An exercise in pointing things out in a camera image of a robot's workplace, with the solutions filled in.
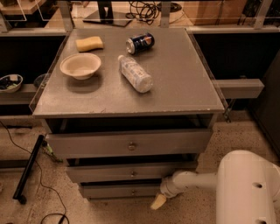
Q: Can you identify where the grey drawer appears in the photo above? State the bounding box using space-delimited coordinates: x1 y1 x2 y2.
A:
80 183 159 200
46 129 213 158
66 161 198 183

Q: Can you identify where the grey top drawer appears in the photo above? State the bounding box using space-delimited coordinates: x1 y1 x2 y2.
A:
46 129 213 158

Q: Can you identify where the black cable bundle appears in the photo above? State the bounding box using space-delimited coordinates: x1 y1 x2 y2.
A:
125 0 161 26

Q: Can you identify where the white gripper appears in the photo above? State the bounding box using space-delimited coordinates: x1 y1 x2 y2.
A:
150 177 183 210

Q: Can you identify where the white bowl with items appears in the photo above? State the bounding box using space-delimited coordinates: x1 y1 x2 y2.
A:
0 74 23 93

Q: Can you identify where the blue pepsi can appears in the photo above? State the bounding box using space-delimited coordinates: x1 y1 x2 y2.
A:
126 32 155 55

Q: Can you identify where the grey drawer cabinet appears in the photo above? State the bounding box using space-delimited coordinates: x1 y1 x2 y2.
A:
33 28 224 190

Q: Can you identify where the black bar on floor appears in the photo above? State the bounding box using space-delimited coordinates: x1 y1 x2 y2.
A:
13 135 44 205

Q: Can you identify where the black floor cable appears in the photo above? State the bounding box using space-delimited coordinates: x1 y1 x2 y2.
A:
0 120 70 224

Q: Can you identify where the black monitor stand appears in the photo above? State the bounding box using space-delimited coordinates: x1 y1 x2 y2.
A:
83 1 131 27

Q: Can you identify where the beige paper bowl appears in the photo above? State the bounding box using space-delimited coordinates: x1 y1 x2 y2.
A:
59 53 102 80

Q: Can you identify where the grey middle drawer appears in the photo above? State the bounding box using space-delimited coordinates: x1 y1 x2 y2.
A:
66 161 198 183

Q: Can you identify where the grey bottom drawer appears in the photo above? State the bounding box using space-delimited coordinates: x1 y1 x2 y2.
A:
80 183 159 200

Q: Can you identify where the clear plastic water bottle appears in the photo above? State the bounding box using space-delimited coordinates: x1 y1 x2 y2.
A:
118 55 153 94

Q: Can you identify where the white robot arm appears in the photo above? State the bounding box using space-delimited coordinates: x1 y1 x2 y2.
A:
150 150 280 224

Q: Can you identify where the cardboard box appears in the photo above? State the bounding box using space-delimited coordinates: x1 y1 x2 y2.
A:
183 0 247 25

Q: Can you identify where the yellow sponge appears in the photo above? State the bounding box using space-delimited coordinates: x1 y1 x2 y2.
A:
75 36 103 53

